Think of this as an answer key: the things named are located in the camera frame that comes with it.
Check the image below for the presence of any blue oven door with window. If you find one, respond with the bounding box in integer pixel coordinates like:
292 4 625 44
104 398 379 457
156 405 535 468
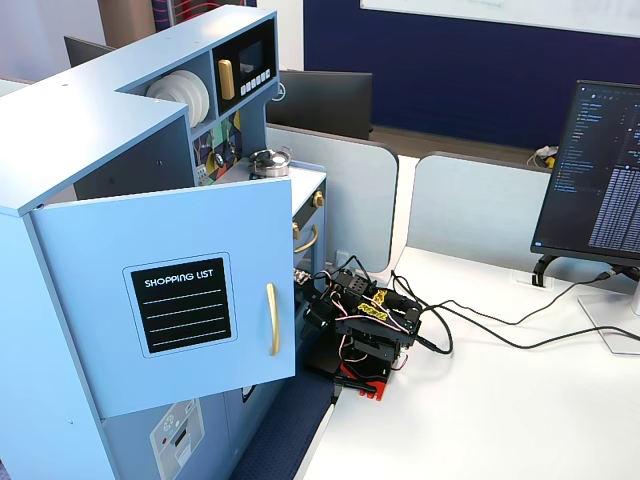
291 212 326 281

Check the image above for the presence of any black cable to arm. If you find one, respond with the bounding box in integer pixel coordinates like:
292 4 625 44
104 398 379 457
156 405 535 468
414 298 640 357

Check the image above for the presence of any light blue desk divider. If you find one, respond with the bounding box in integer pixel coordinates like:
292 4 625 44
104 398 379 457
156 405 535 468
264 123 400 275
406 151 555 262

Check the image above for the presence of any computer monitor showing code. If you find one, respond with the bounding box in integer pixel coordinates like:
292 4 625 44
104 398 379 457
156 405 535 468
529 78 640 262

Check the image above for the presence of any blue toy kitchen body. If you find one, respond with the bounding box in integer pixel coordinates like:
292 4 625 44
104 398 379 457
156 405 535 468
0 4 329 480

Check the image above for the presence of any red arm base mount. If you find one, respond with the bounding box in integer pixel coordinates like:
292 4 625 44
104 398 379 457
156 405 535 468
333 360 392 403

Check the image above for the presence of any black toy microwave door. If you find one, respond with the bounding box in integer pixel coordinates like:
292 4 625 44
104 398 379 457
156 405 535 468
211 18 278 114

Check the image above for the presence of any silver monitor stand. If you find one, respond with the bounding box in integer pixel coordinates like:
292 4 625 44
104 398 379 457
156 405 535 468
577 263 640 357

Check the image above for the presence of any yellow and white charger clutter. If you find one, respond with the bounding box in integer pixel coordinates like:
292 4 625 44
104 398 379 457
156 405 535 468
526 143 557 170

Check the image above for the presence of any black cable to monitor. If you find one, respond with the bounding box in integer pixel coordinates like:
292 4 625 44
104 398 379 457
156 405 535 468
388 267 629 326

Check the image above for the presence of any white toy plate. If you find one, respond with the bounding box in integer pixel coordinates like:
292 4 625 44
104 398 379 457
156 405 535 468
146 75 197 124
167 71 205 126
175 68 211 126

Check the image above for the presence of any gold microwave handle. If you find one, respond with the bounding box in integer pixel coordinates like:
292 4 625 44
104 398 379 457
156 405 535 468
216 59 236 101

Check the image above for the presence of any blue ice dispenser door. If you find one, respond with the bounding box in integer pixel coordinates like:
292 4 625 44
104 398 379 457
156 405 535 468
99 392 231 480

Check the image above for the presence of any steel toy pot with lid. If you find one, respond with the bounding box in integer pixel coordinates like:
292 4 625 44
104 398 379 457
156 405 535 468
247 147 293 179

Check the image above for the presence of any white whiteboard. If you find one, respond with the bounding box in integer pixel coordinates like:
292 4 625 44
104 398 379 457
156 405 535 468
359 0 640 40

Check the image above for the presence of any blue shopping list cabinet door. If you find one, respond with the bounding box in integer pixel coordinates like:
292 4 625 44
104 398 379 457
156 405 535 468
28 177 297 420

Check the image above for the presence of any gold shopping list door handle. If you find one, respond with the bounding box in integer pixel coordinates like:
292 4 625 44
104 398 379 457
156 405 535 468
265 282 282 358

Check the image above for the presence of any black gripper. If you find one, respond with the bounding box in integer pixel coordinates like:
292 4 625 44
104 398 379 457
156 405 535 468
298 278 342 330

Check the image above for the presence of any navy fabric panel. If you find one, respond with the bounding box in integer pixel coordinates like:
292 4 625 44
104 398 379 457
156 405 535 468
230 369 337 480

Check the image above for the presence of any black monitor seen edgewise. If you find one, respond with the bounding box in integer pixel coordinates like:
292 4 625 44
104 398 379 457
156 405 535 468
63 35 119 69

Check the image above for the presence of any black monitor with logo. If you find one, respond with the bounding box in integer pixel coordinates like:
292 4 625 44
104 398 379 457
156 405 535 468
266 68 374 142

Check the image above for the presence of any gold oven door handle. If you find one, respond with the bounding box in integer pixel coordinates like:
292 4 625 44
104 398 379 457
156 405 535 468
293 224 320 255

